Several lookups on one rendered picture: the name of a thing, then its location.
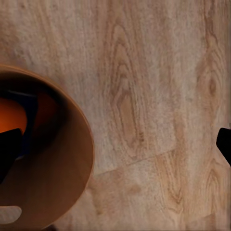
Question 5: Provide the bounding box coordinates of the can of soda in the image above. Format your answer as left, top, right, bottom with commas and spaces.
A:
0, 88, 39, 159
0, 98, 28, 134
28, 85, 60, 132

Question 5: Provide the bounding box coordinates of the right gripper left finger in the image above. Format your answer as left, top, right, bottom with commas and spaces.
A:
0, 128, 25, 185

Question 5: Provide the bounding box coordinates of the trash can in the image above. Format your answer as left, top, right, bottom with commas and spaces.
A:
0, 63, 95, 231

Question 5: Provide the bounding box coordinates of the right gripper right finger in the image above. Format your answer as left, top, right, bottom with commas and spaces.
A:
217, 128, 231, 166

